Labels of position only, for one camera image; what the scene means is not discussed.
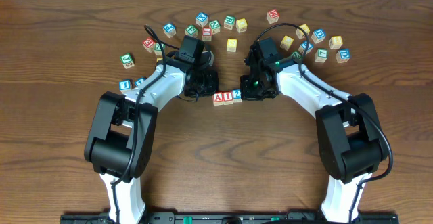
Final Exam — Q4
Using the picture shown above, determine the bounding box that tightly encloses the green F block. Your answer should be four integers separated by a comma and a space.
185, 24, 198, 37

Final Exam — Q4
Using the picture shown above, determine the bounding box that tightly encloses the green L block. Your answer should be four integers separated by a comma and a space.
315, 49, 328, 63

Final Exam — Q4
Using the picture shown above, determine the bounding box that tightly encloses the red H block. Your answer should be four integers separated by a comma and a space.
202, 27, 212, 42

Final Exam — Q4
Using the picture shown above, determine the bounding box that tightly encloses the green Z block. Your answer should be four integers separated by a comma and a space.
290, 51, 302, 60

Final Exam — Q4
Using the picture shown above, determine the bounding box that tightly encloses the blue 5 block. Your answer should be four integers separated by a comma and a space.
298, 41, 314, 54

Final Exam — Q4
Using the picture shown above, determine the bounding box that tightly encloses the red M block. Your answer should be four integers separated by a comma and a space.
267, 9, 280, 24

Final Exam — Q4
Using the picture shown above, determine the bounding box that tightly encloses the blue 2 block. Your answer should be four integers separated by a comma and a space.
232, 89, 242, 103

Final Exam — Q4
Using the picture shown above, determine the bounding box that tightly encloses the red I block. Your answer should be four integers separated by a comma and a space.
222, 91, 233, 105

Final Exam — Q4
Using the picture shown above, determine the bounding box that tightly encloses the blue d block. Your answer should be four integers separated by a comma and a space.
336, 49, 351, 63
311, 28, 326, 44

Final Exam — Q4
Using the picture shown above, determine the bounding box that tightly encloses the blue D block right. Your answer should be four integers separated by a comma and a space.
336, 49, 351, 63

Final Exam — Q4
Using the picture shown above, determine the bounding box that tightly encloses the blue X block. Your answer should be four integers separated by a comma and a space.
195, 12, 208, 28

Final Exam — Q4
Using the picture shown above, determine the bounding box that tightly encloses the red U block centre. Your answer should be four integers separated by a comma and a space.
201, 51, 214, 66

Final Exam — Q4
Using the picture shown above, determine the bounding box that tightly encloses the blue T block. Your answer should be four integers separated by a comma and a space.
135, 77, 145, 87

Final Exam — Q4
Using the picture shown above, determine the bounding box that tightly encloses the green N block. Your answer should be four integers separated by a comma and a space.
209, 20, 221, 35

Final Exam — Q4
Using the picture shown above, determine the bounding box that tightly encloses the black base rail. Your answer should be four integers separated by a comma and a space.
60, 210, 398, 224

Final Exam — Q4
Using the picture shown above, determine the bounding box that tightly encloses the green B block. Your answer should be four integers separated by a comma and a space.
224, 15, 236, 30

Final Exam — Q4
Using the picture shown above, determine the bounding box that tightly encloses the yellow block left of cluster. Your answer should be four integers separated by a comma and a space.
280, 35, 294, 51

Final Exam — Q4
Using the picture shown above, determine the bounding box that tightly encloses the yellow block top centre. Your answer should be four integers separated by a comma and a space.
236, 18, 248, 33

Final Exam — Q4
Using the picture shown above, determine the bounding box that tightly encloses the red A block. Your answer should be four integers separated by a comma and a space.
212, 92, 224, 106

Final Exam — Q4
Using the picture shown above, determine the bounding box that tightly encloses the green J block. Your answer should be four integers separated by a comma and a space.
120, 53, 135, 69

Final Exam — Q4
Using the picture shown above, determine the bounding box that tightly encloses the blue L block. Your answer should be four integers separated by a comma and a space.
119, 79, 133, 93

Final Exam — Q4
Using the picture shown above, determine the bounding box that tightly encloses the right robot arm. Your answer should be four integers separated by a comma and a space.
240, 58, 393, 223

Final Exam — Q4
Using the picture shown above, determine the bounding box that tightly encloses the yellow 8 block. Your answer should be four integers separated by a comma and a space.
329, 36, 343, 49

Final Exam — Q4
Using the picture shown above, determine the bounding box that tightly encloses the yellow block top right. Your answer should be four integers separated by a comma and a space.
296, 24, 310, 39

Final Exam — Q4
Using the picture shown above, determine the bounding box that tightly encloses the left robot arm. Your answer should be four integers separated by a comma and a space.
84, 52, 218, 223

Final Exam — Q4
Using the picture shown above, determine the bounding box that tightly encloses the blue P block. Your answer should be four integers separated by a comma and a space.
163, 23, 177, 38

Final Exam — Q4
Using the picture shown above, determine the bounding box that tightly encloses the blue D block upper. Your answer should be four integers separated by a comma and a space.
311, 28, 326, 44

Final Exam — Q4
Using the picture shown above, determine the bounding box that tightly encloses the green R block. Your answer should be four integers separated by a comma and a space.
154, 43, 166, 56

